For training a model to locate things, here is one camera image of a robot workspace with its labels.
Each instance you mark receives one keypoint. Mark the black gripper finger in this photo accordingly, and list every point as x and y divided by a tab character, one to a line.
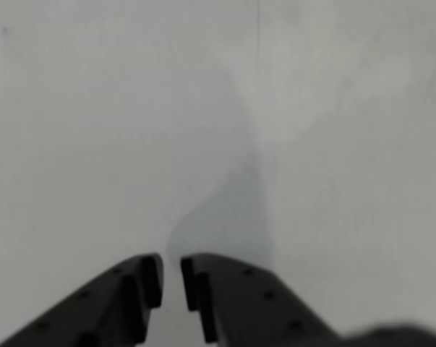
246	307
105	307

